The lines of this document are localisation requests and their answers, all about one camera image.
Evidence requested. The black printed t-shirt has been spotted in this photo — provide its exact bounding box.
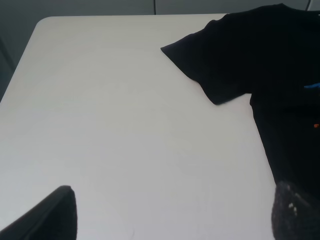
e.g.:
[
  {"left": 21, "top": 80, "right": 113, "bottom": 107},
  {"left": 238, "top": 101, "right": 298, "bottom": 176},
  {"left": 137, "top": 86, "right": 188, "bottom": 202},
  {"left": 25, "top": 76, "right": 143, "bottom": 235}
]
[{"left": 161, "top": 4, "right": 320, "bottom": 198}]

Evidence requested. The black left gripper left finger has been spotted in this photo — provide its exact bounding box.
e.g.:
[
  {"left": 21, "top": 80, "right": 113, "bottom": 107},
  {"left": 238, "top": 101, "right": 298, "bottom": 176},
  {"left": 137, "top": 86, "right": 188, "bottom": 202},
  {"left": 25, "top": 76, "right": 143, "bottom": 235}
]
[{"left": 0, "top": 185, "right": 78, "bottom": 240}]

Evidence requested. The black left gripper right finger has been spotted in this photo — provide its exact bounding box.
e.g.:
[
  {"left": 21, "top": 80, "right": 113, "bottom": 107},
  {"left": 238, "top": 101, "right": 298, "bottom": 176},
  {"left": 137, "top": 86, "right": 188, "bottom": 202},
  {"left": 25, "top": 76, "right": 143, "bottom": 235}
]
[{"left": 271, "top": 181, "right": 320, "bottom": 240}]

